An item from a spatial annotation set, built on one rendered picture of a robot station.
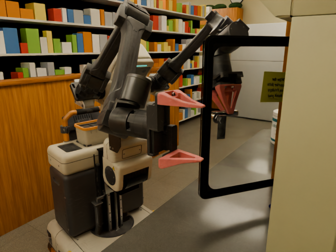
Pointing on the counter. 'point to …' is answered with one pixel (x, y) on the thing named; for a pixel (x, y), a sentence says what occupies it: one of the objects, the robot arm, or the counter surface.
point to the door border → (211, 102)
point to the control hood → (280, 8)
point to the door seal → (210, 106)
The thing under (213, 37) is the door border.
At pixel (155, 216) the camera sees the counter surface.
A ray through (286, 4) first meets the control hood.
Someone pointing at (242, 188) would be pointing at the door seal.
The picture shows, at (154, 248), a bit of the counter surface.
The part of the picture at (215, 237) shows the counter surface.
